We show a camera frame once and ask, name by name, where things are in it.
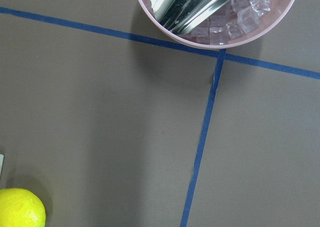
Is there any lower yellow lemon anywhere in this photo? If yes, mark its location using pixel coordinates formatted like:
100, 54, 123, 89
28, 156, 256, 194
0, 188, 46, 227

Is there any metal ice scoop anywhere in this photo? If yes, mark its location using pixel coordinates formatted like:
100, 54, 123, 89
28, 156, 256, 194
150, 0, 230, 35

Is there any pink bowl with ice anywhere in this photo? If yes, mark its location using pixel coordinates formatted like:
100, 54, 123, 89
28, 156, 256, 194
138, 0, 295, 50

